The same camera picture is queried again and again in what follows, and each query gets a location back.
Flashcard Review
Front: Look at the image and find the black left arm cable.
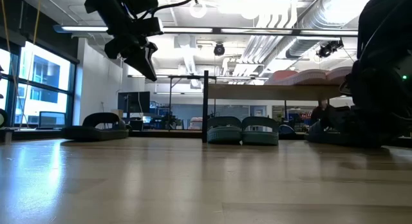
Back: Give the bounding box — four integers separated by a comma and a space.
141, 0, 196, 19

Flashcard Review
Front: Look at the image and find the large dark-framed window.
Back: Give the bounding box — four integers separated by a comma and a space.
0, 40, 78, 128

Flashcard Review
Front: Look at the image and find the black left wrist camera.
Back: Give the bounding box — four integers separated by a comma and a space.
137, 17, 164, 37

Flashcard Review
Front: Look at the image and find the black monitor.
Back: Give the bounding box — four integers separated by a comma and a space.
117, 91, 151, 114

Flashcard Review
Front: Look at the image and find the pink foam slide sandal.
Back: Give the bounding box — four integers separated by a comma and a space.
324, 66, 353, 86
265, 69, 328, 86

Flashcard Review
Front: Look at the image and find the black ceiling light rail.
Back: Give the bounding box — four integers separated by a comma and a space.
53, 24, 359, 37

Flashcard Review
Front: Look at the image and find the black ceiling-mounted camera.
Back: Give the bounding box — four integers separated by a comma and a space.
315, 39, 344, 59

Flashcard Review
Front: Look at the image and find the white ring lamp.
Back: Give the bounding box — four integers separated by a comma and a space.
189, 0, 208, 19

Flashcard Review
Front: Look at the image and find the yellow cord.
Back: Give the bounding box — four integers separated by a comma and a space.
0, 0, 28, 122
19, 0, 42, 128

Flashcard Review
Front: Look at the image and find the black foam slide sandal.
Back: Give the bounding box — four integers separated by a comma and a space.
305, 104, 400, 150
62, 112, 129, 142

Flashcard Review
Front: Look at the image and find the thin black metal frame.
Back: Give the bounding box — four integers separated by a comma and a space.
128, 74, 217, 131

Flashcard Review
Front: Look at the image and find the person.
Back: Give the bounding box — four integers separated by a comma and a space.
310, 101, 335, 122

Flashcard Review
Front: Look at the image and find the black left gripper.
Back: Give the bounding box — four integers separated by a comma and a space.
104, 32, 159, 82

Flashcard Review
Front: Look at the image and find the black-framed wooden shelf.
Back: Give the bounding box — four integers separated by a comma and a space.
201, 70, 355, 144

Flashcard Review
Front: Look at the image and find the blue round object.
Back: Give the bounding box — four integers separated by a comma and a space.
278, 124, 296, 135

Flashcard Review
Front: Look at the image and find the silver ventilation duct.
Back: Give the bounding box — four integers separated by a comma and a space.
285, 0, 364, 59

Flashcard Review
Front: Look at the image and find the black ceiling spotlight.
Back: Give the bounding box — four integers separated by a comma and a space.
213, 42, 226, 57

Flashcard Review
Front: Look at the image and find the teal foam slide sandal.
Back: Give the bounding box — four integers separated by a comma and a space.
207, 116, 243, 145
241, 116, 280, 146

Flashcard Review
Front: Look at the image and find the open laptop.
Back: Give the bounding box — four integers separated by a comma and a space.
37, 111, 67, 130

